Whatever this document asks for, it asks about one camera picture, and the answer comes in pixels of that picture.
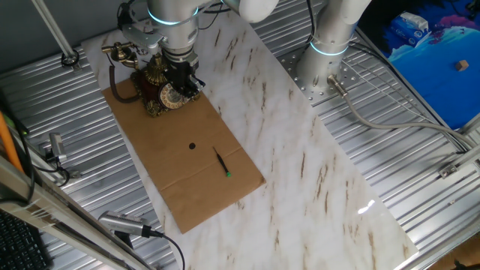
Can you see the orange pole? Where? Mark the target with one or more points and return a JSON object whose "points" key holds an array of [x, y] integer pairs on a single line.
{"points": [[9, 146]]}

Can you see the blue tissue pack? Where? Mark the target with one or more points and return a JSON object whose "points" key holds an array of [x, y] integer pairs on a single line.
{"points": [[408, 27]]}

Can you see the black screwdriver green cap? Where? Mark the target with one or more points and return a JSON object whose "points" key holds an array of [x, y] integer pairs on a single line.
{"points": [[221, 162]]}

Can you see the aluminium frame rail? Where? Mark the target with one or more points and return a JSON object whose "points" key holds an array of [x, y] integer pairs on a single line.
{"points": [[56, 213]]}

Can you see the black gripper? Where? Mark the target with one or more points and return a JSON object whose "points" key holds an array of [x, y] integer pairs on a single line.
{"points": [[180, 73]]}

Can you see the small wooden cube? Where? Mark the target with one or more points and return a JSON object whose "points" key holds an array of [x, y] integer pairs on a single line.
{"points": [[462, 65]]}

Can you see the small metal corner bracket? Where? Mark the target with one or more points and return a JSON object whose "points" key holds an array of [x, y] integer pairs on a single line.
{"points": [[448, 171]]}

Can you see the black keyboard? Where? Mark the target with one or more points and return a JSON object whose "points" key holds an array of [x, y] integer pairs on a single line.
{"points": [[18, 247]]}

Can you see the silver ribbed camera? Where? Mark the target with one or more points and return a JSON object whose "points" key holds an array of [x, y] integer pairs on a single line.
{"points": [[120, 222]]}

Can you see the brown cardboard sheet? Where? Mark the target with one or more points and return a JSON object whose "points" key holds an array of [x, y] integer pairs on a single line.
{"points": [[281, 150], [168, 150]]}

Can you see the black round dot mark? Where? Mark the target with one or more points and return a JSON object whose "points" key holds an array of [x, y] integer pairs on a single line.
{"points": [[192, 146]]}

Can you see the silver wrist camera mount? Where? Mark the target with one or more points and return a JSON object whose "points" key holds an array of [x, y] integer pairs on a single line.
{"points": [[142, 35]]}

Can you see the slim aluminium post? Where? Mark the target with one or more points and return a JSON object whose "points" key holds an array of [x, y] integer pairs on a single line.
{"points": [[57, 33]]}

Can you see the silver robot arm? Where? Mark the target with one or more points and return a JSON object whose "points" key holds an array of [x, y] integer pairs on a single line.
{"points": [[176, 33]]}

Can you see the blue painted mat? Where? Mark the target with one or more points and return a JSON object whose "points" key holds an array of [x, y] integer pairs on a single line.
{"points": [[431, 82]]}

